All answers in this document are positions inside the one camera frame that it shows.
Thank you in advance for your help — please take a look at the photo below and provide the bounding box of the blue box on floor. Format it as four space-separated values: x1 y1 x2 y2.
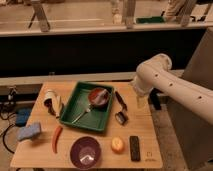
15 108 31 127

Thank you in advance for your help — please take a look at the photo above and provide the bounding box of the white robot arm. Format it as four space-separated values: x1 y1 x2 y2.
131 53 213 125

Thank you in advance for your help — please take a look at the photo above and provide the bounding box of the red bowl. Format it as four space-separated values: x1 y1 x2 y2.
88 87 109 107

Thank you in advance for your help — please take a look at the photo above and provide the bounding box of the silver fork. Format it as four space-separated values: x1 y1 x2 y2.
72 107 91 123

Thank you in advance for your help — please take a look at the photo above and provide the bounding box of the purple bowl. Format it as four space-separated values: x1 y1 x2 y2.
70 136 101 170

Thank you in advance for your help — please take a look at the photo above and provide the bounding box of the orange fruit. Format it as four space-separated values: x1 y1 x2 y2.
111 137 125 154

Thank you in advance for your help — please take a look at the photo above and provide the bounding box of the black handled tool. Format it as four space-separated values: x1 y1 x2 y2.
115 91 127 110

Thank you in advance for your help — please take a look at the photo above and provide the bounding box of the blue sponge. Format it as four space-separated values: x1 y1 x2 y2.
17 122 41 141

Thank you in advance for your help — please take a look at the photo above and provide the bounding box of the black remote control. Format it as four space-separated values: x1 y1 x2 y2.
129 136 141 161

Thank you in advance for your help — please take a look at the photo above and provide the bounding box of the green plastic tray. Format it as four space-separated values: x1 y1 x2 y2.
60 82 114 132

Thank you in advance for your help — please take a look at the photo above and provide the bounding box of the black cable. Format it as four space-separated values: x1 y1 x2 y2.
1 123 17 154

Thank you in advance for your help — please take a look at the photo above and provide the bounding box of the white cup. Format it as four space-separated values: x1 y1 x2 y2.
44 89 56 100

